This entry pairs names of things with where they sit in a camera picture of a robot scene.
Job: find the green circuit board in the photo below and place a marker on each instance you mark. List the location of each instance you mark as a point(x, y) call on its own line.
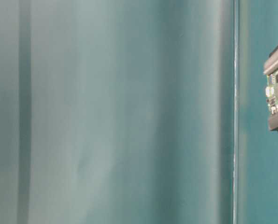
point(271, 92)

